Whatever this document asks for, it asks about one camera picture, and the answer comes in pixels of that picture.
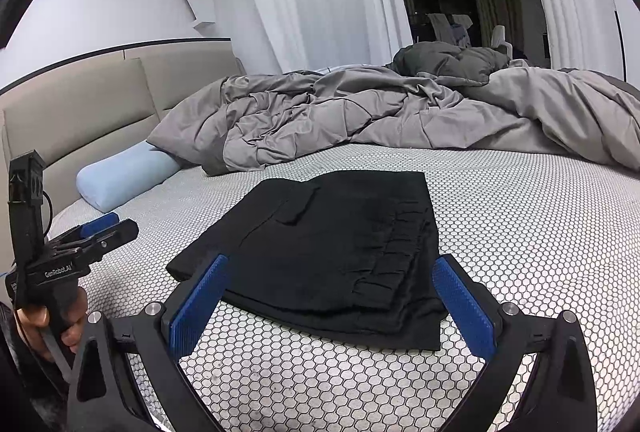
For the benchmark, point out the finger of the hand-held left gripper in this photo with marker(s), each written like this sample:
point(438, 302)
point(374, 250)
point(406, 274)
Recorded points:
point(100, 223)
point(107, 237)

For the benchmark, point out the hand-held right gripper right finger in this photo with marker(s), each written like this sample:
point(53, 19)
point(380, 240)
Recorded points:
point(462, 302)

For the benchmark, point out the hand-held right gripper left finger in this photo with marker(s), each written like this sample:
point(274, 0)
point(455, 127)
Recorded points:
point(200, 307)

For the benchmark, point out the black pants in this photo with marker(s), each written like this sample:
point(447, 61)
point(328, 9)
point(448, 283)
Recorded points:
point(325, 242)

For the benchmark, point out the person's left forearm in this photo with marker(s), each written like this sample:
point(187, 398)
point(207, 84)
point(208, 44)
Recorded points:
point(20, 387)

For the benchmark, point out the person's left hand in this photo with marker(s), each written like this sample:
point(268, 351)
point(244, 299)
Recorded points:
point(72, 317)

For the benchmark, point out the light blue pillow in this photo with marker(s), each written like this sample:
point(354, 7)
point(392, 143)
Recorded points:
point(125, 177)

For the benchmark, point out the bed with hexagon-patterned sheet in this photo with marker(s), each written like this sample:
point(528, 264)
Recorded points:
point(525, 237)

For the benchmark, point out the beige padded headboard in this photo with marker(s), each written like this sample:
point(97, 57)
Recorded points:
point(100, 112)

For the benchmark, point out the grey duvet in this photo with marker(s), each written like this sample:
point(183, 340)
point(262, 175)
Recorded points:
point(350, 112)

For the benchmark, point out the dark grey blanket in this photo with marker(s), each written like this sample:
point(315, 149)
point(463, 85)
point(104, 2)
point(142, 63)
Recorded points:
point(445, 62)

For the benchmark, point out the white chair with clothes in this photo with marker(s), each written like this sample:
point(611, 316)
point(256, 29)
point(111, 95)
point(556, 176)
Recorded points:
point(442, 27)

